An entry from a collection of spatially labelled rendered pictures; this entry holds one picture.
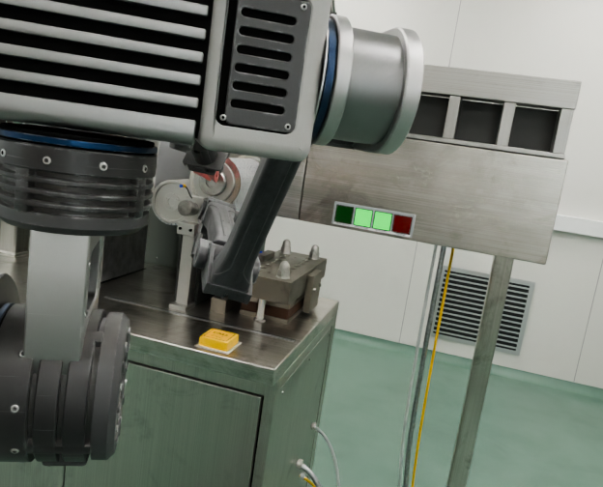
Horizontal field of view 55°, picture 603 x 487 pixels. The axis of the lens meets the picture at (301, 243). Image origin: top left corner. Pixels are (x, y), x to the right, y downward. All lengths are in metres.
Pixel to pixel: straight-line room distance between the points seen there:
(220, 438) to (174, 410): 0.13
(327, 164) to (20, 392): 1.40
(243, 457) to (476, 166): 1.02
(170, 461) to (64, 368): 0.99
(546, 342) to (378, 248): 1.29
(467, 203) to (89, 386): 1.39
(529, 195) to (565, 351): 2.65
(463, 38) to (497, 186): 2.49
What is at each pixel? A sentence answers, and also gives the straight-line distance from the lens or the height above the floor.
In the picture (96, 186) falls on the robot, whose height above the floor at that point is 1.33.
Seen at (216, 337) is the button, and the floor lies 0.92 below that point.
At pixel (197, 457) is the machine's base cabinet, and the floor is 0.63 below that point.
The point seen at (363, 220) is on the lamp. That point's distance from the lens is 1.79.
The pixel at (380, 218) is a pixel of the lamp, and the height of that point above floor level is 1.19.
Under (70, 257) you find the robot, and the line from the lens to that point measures 0.52.
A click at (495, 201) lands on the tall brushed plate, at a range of 1.77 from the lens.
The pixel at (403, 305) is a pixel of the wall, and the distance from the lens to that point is 4.24.
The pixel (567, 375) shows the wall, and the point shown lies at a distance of 4.39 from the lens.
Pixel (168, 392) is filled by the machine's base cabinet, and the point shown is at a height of 0.77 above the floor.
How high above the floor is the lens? 1.39
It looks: 10 degrees down
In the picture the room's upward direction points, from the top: 8 degrees clockwise
